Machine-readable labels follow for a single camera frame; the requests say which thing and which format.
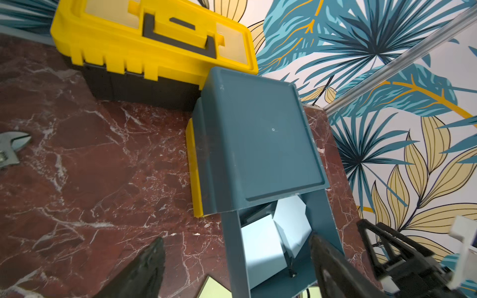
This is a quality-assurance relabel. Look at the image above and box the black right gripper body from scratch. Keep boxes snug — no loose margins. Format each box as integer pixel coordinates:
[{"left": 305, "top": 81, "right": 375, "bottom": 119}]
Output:
[{"left": 357, "top": 219, "right": 458, "bottom": 298}]

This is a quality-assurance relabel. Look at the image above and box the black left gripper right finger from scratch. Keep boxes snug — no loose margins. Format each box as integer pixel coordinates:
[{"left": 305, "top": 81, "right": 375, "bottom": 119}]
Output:
[{"left": 309, "top": 233, "right": 386, "bottom": 298}]

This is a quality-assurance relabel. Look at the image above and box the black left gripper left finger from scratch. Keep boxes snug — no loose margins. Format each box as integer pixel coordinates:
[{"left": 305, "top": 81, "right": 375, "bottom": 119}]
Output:
[{"left": 95, "top": 237, "right": 166, "bottom": 298}]

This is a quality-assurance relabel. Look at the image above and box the teal top drawer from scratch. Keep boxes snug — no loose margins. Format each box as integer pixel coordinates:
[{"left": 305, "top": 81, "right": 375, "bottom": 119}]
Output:
[{"left": 221, "top": 189, "right": 344, "bottom": 298}]

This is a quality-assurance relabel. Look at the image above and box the blue sticky note pad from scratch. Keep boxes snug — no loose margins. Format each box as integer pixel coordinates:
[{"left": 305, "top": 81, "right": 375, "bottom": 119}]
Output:
[
  {"left": 273, "top": 195, "right": 312, "bottom": 258},
  {"left": 241, "top": 215, "right": 287, "bottom": 288}
]

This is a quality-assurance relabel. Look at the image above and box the green sticky note pad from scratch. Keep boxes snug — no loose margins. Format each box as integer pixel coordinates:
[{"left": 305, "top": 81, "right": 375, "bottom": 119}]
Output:
[{"left": 196, "top": 276, "right": 232, "bottom": 298}]

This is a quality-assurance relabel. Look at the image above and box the yellow bottom drawer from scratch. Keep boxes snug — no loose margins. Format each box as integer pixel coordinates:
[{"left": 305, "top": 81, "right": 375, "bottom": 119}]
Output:
[{"left": 186, "top": 119, "right": 204, "bottom": 218}]

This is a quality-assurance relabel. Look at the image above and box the teal drawer cabinet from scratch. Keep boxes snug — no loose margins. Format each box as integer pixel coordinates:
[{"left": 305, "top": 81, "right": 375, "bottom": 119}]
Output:
[{"left": 191, "top": 67, "right": 329, "bottom": 217}]

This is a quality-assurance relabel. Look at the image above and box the adjustable wrench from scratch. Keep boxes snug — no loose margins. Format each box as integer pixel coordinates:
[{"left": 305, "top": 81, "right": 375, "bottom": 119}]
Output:
[{"left": 1, "top": 131, "right": 32, "bottom": 169}]

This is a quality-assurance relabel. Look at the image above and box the yellow black toolbox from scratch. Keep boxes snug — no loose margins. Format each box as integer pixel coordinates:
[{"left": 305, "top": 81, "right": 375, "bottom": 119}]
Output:
[{"left": 50, "top": 0, "right": 258, "bottom": 111}]

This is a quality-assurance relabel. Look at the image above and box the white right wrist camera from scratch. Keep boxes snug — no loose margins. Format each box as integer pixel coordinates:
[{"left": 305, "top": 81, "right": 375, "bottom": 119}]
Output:
[{"left": 448, "top": 216, "right": 477, "bottom": 289}]

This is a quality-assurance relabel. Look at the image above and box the right aluminium corner post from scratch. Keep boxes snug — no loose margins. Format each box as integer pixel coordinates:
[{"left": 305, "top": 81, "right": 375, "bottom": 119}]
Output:
[{"left": 323, "top": 6, "right": 477, "bottom": 114}]

